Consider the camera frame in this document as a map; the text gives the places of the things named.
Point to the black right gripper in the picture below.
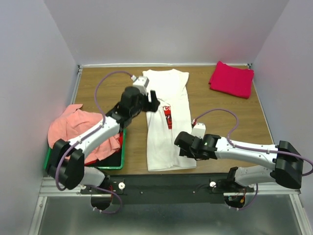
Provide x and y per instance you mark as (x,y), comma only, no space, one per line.
(187,153)

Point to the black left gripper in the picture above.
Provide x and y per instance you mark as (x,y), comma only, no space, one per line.
(153,105)

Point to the white printed t-shirt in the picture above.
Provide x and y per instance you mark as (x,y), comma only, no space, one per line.
(172,117)

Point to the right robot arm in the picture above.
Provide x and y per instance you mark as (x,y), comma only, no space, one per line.
(272,163)

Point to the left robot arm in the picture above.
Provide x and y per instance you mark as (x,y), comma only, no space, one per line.
(67,159)

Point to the green plastic bin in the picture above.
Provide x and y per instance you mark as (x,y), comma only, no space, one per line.
(114,162)

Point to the folded magenta t-shirt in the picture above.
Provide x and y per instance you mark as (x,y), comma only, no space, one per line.
(231,80)

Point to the salmon pink t-shirt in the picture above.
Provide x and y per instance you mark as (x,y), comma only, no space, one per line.
(74,117)

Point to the red t-shirt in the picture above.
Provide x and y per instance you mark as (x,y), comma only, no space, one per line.
(105,150)

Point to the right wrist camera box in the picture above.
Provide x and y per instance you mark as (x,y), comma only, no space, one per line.
(198,129)

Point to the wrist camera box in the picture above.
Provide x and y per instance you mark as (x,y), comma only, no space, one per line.
(198,129)
(141,83)

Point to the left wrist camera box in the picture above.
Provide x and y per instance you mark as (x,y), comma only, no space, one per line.
(141,83)

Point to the aluminium table edge rail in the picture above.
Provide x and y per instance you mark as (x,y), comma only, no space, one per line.
(76,84)

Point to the aluminium front frame rail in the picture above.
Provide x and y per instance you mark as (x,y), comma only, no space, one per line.
(48,189)

